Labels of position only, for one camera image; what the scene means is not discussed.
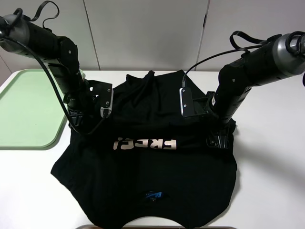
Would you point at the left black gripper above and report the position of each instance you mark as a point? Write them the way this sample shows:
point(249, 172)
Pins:
point(84, 105)

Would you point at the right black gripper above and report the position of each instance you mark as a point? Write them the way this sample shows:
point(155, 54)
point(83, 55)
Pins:
point(217, 131)

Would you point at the black short sleeve t-shirt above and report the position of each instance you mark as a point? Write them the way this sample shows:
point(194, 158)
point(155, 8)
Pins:
point(146, 160)

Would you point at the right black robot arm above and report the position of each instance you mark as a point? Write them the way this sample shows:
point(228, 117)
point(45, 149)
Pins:
point(277, 58)

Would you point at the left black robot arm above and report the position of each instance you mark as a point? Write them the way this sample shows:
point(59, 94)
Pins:
point(57, 55)

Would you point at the light green plastic tray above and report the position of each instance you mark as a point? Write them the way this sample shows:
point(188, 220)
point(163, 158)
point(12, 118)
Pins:
point(30, 113)

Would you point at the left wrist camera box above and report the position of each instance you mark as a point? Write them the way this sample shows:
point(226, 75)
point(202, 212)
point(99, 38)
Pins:
point(106, 102)

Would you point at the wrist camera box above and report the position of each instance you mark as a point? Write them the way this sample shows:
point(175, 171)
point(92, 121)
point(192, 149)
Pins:
point(106, 102)
point(186, 102)

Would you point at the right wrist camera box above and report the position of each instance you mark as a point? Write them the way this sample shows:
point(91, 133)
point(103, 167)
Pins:
point(186, 102)

